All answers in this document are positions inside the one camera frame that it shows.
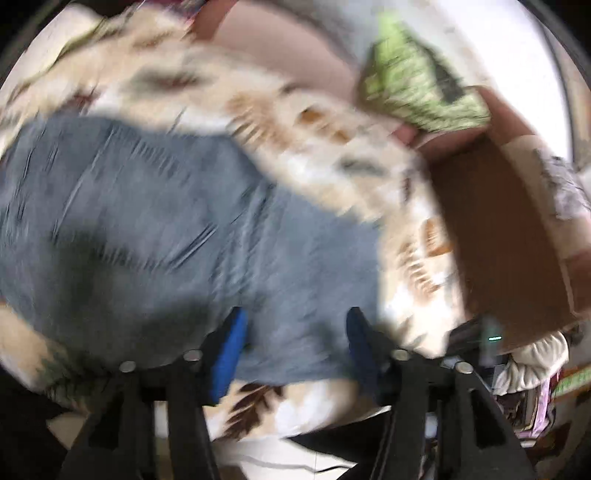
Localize blue-grey denim pants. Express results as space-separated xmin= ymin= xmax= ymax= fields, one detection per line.
xmin=1 ymin=113 xmax=379 ymax=384

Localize grey white crumpled cloth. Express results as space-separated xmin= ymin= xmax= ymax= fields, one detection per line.
xmin=535 ymin=149 xmax=590 ymax=221

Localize leaf-print fleece blanket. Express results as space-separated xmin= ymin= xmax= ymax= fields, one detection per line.
xmin=1 ymin=7 xmax=464 ymax=440

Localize green patterned folded cloth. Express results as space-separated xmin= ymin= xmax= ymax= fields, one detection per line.
xmin=360 ymin=12 xmax=490 ymax=133

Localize cream patterned pillow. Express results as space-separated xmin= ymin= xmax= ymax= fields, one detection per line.
xmin=1 ymin=4 xmax=103 ymax=99

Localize brown wooden bed frame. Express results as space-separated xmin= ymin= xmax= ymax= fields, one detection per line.
xmin=430 ymin=136 xmax=576 ymax=352

